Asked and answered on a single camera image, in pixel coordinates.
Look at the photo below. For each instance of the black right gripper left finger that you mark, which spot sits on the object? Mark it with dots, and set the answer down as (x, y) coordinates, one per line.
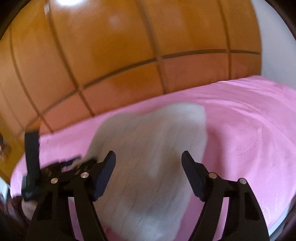
(59, 193)

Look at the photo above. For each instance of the white knitted sweater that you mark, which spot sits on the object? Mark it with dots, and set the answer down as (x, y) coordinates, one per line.
(148, 192)

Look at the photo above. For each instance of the person's left hand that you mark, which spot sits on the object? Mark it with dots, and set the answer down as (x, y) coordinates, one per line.
(28, 208)

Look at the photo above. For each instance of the wooden panelled wardrobe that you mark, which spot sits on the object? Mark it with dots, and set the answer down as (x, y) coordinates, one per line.
(65, 61)

